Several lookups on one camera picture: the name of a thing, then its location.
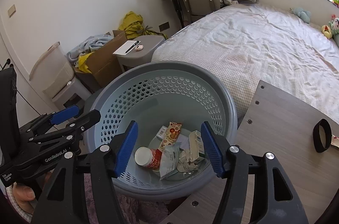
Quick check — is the green white milk carton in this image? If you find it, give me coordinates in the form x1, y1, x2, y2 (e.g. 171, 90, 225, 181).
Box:
189, 131, 206, 164

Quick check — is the red white paper cup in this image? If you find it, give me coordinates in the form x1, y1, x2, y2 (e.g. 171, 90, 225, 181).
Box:
135, 146, 162, 171

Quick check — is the white paper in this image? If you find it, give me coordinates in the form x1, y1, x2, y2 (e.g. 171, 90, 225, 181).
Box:
177, 149, 205, 173

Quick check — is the light blue wipes packet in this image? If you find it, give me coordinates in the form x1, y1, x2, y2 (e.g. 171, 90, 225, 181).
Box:
159, 142, 181, 181

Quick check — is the red cream snack packet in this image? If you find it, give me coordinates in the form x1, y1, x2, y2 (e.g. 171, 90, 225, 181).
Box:
158, 122, 182, 152

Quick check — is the purple cardboard box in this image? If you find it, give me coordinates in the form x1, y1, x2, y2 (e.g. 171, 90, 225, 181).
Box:
156, 126, 191, 150

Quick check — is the person's left hand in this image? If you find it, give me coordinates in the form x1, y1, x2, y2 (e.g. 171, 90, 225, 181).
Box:
11, 183, 36, 215

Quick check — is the white storage bin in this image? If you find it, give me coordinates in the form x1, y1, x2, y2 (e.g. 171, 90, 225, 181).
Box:
29, 42, 75, 99

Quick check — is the brown cardboard box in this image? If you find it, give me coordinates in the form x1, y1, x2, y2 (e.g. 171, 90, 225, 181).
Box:
74, 30, 127, 93

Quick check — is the yellow plastic bag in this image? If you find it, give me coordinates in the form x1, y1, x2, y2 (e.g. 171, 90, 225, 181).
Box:
77, 52, 94, 74

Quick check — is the grey perforated laundry basket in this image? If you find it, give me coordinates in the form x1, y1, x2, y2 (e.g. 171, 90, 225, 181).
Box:
85, 62, 237, 200

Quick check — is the light blue blanket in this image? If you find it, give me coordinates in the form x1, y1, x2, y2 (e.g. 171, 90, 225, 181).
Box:
66, 34, 113, 66

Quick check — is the white notepad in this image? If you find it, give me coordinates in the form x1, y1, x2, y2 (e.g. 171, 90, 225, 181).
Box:
113, 40, 130, 56

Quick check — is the small pink round object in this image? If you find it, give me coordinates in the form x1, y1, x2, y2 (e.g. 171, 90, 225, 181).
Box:
135, 45, 144, 51

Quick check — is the black pen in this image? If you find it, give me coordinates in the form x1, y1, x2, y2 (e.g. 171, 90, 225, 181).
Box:
125, 40, 140, 54

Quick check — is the grey plastic stool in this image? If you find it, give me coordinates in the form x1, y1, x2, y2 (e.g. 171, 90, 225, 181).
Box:
116, 35, 165, 72

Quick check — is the wood grain table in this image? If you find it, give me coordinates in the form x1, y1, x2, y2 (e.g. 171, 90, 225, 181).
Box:
161, 81, 338, 223

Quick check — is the yellow bag on floor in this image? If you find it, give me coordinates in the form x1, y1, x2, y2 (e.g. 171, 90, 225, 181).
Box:
118, 11, 168, 40

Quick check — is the bed with white sheet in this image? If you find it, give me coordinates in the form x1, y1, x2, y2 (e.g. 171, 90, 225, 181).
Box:
152, 4, 338, 121

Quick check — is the black hair band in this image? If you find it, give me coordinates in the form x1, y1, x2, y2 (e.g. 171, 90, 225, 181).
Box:
313, 119, 332, 153

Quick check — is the blue plush toy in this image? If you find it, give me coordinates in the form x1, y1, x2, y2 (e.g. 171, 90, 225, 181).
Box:
291, 7, 311, 24

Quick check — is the yellow red plush toy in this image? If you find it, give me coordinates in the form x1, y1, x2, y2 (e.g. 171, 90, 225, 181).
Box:
321, 25, 333, 39

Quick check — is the green white plush doll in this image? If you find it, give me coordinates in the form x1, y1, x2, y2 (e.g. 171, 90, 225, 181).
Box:
329, 17, 339, 46

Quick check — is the black wall socket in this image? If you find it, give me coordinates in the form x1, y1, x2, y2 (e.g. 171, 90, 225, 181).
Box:
158, 22, 170, 32

